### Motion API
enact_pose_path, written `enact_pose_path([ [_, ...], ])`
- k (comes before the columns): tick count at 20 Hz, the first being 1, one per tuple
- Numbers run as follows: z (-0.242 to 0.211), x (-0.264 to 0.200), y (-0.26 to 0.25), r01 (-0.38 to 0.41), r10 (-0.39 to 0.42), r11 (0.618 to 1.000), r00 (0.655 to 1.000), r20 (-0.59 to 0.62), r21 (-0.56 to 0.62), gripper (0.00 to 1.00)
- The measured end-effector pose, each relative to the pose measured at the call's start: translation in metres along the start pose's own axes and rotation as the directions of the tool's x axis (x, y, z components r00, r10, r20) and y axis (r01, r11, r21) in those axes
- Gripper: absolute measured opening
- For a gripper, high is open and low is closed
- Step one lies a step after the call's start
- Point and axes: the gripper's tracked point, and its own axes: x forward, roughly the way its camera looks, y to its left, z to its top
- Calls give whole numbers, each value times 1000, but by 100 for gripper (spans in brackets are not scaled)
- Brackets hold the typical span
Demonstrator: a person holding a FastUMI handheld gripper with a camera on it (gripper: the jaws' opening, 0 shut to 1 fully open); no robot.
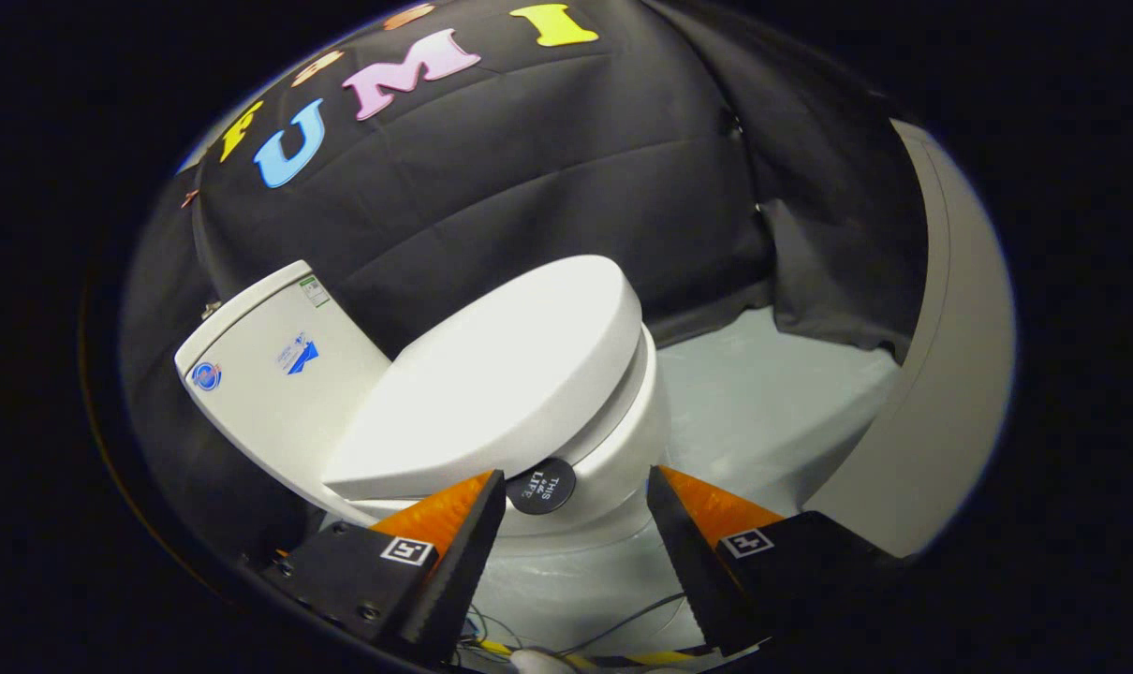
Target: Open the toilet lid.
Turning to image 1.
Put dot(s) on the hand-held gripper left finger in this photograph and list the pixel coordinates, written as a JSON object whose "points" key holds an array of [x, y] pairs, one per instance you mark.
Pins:
{"points": [[459, 571]]}

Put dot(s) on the white toilet with tank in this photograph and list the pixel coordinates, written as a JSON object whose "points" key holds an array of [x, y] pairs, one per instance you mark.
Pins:
{"points": [[267, 393]]}

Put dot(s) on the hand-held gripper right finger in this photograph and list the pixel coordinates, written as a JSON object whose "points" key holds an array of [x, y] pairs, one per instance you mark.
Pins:
{"points": [[688, 562]]}

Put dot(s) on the round black pull tab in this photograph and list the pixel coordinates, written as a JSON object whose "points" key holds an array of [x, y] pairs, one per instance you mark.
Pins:
{"points": [[540, 487]]}

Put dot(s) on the black backdrop cloth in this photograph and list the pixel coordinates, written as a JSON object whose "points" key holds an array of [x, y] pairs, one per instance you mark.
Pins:
{"points": [[529, 168]]}

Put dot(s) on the white toilet lid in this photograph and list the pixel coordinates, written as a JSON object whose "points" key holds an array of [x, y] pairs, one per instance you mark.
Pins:
{"points": [[501, 374]]}

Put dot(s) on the grey side panel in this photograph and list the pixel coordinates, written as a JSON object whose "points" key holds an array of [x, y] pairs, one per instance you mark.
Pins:
{"points": [[941, 374]]}

